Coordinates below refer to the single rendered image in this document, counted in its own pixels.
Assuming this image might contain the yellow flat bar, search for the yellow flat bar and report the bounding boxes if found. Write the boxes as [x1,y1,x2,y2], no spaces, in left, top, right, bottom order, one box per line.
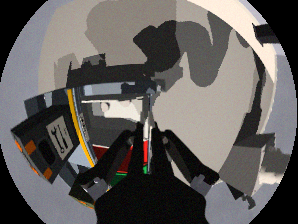
[67,89,94,167]

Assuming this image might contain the red open bin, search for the red open bin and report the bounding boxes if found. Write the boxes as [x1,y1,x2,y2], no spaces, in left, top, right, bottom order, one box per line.
[92,140,148,173]

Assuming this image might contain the green open bin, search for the green open bin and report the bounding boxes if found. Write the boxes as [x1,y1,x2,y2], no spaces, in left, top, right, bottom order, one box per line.
[110,164,147,186]

